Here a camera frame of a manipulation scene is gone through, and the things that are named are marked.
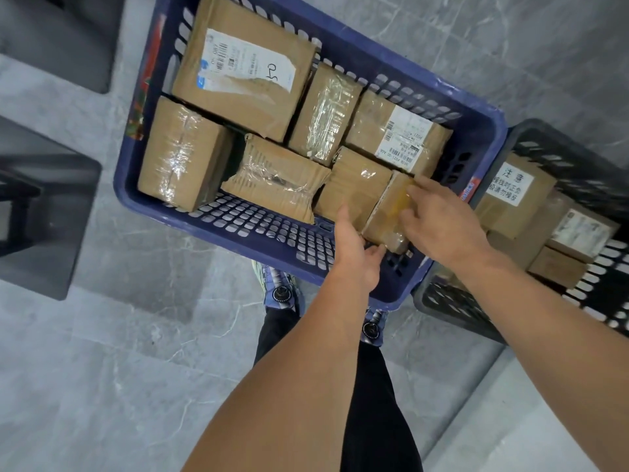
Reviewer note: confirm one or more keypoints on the square brown box clear tape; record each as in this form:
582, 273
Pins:
182, 157

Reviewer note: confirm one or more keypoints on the person's left leg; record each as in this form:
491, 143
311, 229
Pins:
275, 334

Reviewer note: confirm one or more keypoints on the tall brown box glossy tape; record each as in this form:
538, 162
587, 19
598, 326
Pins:
324, 113

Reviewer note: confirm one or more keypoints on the taped brown box red print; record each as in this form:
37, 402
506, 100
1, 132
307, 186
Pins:
557, 267

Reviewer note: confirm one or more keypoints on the small brown box amber tape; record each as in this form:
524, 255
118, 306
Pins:
388, 216

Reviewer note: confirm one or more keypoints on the brown box peeling white label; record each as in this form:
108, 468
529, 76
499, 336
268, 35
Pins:
231, 103

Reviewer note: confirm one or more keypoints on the person's right hand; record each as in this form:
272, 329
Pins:
447, 226

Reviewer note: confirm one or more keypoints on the person's right forearm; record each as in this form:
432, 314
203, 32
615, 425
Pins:
555, 349

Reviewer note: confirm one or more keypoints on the brown box barcode label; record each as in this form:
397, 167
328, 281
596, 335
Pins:
582, 233

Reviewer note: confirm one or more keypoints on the person's leg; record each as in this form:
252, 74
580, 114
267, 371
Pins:
378, 417
275, 334

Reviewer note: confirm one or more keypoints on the black plastic crate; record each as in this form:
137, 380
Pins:
452, 309

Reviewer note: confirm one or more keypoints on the brown box round hole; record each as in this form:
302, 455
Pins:
275, 176

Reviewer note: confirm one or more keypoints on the person's right leg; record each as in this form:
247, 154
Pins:
378, 417

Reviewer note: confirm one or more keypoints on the thin brown box wide label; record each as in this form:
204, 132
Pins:
368, 122

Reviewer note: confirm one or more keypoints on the person's left forearm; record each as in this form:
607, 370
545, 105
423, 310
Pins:
285, 388

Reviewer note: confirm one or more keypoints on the person's left hand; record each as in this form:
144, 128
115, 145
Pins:
356, 260

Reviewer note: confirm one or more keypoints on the person's right shoe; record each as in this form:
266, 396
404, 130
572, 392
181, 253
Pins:
372, 329

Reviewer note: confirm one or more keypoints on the blue plastic crate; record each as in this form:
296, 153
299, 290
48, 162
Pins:
275, 231

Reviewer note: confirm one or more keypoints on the medium plain brown seamed box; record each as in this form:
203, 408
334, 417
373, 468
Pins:
351, 186

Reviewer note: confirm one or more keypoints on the large plain brown box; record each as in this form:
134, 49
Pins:
530, 240

